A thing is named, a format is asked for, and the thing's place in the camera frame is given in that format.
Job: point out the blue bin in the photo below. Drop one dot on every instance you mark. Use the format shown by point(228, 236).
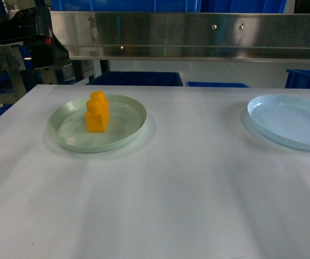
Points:
point(298, 78)
point(132, 78)
point(212, 84)

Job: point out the light green plate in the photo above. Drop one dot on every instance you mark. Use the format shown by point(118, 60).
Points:
point(68, 128)

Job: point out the light blue plate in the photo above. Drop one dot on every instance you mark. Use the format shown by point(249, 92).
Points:
point(283, 119)

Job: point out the blue bin lower right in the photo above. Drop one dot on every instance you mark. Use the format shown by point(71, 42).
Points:
point(298, 78)

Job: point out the stainless steel rack beam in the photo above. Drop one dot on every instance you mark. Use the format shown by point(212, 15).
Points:
point(184, 36)

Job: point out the blue bin lower left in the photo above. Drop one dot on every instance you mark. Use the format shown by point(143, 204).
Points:
point(132, 78)

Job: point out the yellow toy block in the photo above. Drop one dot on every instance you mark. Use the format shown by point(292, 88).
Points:
point(98, 112)

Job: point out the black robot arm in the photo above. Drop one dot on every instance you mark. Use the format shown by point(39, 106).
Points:
point(33, 28)

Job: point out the blue bin lower middle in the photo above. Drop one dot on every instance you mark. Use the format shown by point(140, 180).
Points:
point(212, 84)

